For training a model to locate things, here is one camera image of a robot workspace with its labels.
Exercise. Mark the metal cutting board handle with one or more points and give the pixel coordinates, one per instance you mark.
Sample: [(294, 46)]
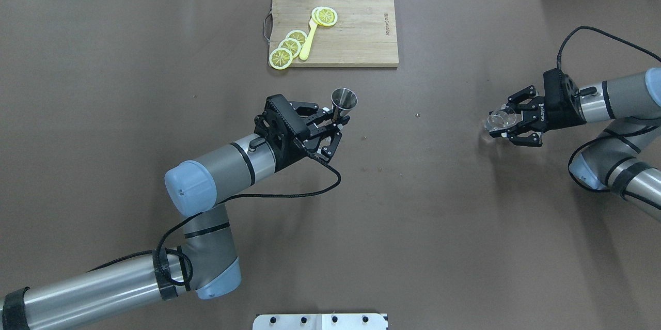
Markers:
[(267, 26)]

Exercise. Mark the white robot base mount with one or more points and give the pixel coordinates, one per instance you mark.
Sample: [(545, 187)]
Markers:
[(322, 321)]

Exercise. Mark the steel double jigger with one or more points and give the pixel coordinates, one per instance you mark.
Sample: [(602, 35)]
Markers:
[(343, 101)]

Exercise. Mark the lemon slice at board corner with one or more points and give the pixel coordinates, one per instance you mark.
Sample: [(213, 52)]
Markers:
[(280, 58)]

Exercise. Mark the inner lemon slice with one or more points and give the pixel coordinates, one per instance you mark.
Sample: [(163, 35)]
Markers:
[(298, 35)]

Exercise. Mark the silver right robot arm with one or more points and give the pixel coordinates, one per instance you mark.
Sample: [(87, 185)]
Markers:
[(609, 163)]

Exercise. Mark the lemon slice on knife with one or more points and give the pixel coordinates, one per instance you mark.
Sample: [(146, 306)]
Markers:
[(324, 16)]

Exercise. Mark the wooden cutting board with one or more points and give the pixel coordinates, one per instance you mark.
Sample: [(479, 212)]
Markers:
[(365, 34)]

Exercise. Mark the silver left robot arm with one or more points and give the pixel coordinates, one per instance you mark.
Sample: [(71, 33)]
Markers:
[(59, 152)]

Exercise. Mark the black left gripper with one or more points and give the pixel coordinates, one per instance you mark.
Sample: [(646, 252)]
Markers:
[(295, 148)]

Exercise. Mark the middle lemon slice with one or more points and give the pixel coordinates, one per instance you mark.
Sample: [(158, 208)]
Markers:
[(292, 45)]

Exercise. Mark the clear glass measuring cup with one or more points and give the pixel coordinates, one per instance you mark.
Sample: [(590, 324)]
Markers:
[(500, 119)]

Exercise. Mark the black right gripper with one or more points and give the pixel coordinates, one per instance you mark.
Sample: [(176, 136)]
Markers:
[(540, 115)]

